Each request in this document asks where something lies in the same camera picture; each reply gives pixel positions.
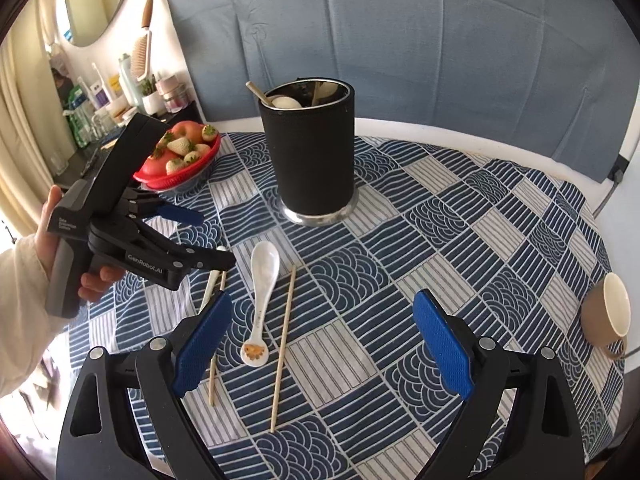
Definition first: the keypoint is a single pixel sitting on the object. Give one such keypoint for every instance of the beige cup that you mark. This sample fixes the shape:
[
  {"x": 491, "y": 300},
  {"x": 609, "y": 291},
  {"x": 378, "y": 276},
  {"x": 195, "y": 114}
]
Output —
[{"x": 595, "y": 320}]

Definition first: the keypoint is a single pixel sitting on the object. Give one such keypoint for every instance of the pile of strawberries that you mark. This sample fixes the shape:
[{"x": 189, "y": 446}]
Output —
[{"x": 182, "y": 147}]

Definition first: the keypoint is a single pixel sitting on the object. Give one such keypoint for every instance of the pink lidded jar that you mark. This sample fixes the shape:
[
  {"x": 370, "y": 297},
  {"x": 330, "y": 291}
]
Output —
[{"x": 172, "y": 100}]

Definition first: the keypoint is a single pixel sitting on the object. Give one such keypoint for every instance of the row of toiletry bottles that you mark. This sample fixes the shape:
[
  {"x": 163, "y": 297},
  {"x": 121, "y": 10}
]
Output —
[{"x": 125, "y": 85}]

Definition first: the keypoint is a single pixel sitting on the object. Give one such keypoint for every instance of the small potted plant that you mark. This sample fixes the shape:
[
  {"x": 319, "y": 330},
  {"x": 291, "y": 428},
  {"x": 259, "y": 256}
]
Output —
[{"x": 151, "y": 102}]

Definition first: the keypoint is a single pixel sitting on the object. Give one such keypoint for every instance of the red apple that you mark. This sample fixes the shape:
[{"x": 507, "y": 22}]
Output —
[
  {"x": 187, "y": 130},
  {"x": 155, "y": 162}
]

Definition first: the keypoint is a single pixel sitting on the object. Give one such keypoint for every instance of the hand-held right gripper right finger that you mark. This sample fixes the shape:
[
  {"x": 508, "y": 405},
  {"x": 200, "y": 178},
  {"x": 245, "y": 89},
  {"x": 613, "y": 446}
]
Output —
[{"x": 442, "y": 345}]

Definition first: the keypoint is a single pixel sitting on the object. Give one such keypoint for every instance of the round wall mirror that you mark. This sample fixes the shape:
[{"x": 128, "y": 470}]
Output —
[{"x": 95, "y": 0}]

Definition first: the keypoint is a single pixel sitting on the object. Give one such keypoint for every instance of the blue patterned tablecloth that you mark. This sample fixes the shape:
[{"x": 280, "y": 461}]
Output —
[{"x": 400, "y": 260}]

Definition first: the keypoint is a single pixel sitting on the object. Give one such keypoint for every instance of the clear drinking glass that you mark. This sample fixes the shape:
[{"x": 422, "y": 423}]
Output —
[{"x": 56, "y": 162}]

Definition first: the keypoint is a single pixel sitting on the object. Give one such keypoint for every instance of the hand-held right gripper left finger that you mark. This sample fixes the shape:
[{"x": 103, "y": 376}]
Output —
[{"x": 202, "y": 345}]

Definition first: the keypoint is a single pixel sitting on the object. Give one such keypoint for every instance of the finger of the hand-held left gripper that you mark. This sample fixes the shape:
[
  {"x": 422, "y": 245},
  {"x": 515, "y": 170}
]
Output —
[
  {"x": 210, "y": 260},
  {"x": 185, "y": 215}
]

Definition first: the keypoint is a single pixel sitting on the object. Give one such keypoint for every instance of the black cylindrical utensil holder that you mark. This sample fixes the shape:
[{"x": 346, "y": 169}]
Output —
[{"x": 310, "y": 160}]

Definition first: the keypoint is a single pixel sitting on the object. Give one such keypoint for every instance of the red fruit bowl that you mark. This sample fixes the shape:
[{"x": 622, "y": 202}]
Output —
[{"x": 172, "y": 177}]

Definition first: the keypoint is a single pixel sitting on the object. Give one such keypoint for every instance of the blue backdrop cloth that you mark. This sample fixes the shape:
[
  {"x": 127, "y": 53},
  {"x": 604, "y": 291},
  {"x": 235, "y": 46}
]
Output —
[{"x": 400, "y": 35}]

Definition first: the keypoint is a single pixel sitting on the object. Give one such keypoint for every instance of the plain cream spoon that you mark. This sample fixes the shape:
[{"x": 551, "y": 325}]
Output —
[{"x": 212, "y": 285}]

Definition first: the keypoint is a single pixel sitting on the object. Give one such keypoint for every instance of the person's left hand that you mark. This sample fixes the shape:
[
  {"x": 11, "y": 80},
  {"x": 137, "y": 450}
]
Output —
[{"x": 45, "y": 230}]

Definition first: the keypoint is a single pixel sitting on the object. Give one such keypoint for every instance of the person's left forearm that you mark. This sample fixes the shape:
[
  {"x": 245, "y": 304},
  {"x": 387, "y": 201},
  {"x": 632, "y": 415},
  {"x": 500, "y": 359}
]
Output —
[{"x": 25, "y": 320}]

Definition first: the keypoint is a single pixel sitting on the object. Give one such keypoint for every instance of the cream curtain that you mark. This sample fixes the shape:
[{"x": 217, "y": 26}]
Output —
[{"x": 25, "y": 125}]

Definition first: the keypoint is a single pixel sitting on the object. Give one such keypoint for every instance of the black side table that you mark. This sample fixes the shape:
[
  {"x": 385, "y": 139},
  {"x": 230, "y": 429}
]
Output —
[{"x": 85, "y": 160}]

